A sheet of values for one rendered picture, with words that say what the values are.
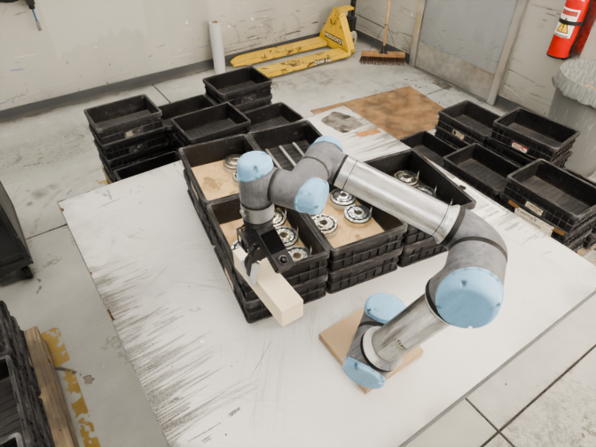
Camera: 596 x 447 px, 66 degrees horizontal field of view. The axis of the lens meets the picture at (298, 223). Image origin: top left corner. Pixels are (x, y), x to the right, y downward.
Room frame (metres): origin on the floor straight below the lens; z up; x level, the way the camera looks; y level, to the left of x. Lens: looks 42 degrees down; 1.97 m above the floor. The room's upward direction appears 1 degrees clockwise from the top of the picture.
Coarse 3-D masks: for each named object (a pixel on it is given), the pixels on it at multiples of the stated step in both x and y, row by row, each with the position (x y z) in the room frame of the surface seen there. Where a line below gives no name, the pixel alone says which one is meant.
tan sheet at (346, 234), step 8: (328, 200) 1.40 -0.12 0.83; (328, 208) 1.35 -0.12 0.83; (336, 216) 1.30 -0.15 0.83; (344, 224) 1.26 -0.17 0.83; (376, 224) 1.26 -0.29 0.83; (344, 232) 1.21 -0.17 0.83; (352, 232) 1.21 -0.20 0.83; (360, 232) 1.21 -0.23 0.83; (368, 232) 1.21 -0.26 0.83; (376, 232) 1.21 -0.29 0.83; (328, 240) 1.17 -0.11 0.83; (336, 240) 1.17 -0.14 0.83; (344, 240) 1.17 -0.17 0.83; (352, 240) 1.17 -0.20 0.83
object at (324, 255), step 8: (224, 200) 1.27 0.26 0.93; (208, 208) 1.22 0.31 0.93; (304, 216) 1.19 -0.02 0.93; (216, 224) 1.14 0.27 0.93; (312, 232) 1.11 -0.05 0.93; (224, 240) 1.06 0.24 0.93; (320, 240) 1.07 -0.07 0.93; (224, 248) 1.05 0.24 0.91; (328, 248) 1.03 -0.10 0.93; (232, 256) 0.99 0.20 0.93; (312, 256) 1.00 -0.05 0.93; (320, 256) 1.00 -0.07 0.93; (328, 256) 1.01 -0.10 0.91; (232, 264) 0.98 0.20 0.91; (296, 264) 0.96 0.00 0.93; (304, 264) 0.97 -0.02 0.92; (240, 280) 0.91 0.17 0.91
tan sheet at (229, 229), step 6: (234, 222) 1.26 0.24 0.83; (240, 222) 1.27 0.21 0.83; (222, 228) 1.23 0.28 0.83; (228, 228) 1.23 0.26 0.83; (234, 228) 1.23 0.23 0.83; (228, 234) 1.20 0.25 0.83; (234, 234) 1.20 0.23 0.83; (228, 240) 1.16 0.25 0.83; (234, 240) 1.17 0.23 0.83; (300, 240) 1.17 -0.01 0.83
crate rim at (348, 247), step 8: (312, 224) 1.14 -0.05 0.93; (384, 232) 1.11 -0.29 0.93; (392, 232) 1.11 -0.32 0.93; (400, 232) 1.13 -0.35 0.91; (360, 240) 1.07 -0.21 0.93; (368, 240) 1.07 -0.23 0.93; (376, 240) 1.09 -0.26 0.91; (336, 248) 1.03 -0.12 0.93; (344, 248) 1.03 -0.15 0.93; (352, 248) 1.05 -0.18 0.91
